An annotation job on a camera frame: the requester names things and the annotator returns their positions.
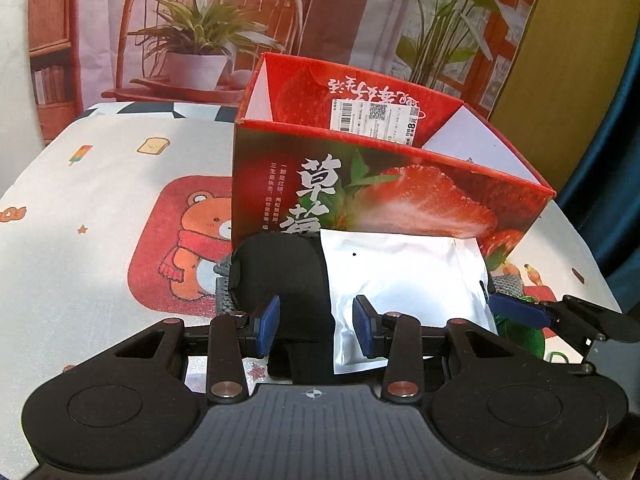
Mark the white foil pouch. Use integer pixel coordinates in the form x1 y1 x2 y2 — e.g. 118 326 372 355
319 227 498 375

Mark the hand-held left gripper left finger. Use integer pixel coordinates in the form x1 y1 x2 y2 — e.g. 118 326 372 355
114 296 281 404

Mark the black fabric pad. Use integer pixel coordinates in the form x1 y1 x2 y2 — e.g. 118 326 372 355
227 234 334 382

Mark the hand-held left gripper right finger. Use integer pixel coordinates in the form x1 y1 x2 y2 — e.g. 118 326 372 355
352 296 524 404

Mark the red strawberry print box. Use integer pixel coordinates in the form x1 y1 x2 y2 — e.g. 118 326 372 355
231 52 557 268

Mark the room scene wall backdrop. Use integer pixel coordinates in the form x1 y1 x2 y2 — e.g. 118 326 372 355
27 0 547 147

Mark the green felt leaf ornament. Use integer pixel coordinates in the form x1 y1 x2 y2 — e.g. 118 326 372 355
492 310 547 357

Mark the blue curtain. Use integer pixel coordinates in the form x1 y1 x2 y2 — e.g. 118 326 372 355
554 35 640 283

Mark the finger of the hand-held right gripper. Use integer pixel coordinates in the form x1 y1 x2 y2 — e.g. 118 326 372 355
489 291 568 332

